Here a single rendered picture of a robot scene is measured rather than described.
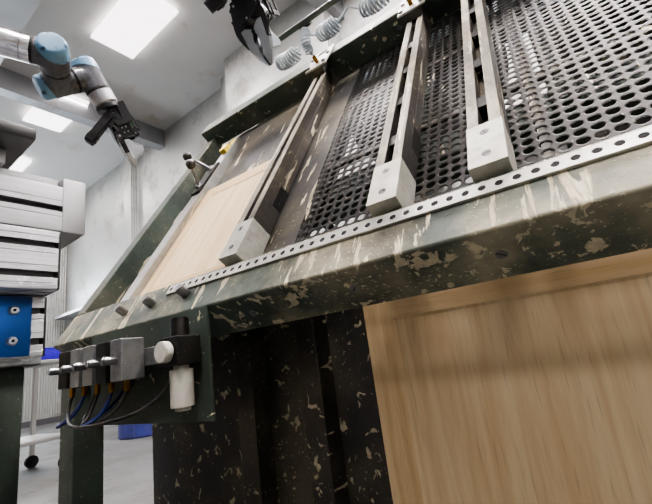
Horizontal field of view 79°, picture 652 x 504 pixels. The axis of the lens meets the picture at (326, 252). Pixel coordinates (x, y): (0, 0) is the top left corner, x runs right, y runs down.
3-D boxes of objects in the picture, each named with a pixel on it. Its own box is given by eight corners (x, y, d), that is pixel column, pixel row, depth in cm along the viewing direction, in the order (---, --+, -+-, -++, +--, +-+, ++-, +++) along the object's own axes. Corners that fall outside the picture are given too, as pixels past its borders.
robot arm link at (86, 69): (65, 69, 128) (92, 64, 132) (83, 101, 130) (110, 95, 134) (66, 56, 121) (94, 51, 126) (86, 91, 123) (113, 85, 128)
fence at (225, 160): (128, 312, 124) (117, 304, 122) (236, 146, 187) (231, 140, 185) (137, 309, 122) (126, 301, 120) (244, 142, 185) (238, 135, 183)
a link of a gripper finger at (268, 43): (292, 58, 91) (275, 18, 89) (277, 57, 86) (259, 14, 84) (282, 65, 92) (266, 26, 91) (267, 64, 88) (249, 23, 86)
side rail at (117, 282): (102, 333, 141) (75, 316, 135) (221, 158, 214) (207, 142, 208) (111, 331, 138) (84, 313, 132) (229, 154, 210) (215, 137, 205)
